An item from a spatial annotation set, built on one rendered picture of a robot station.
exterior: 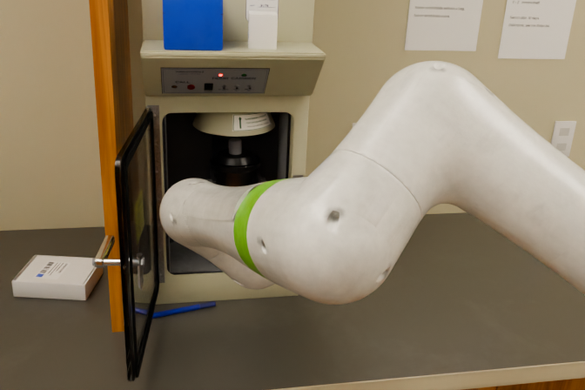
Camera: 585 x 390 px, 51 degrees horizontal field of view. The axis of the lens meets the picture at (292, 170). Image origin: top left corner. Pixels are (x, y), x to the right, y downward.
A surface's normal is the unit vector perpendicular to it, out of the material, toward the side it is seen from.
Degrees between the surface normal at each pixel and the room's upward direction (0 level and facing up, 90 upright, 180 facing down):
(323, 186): 31
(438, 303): 0
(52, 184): 90
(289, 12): 90
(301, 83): 135
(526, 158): 54
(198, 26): 90
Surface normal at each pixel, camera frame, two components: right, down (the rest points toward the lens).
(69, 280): 0.04, -0.93
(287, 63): 0.10, 0.91
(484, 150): -0.07, 0.01
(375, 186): 0.15, -0.40
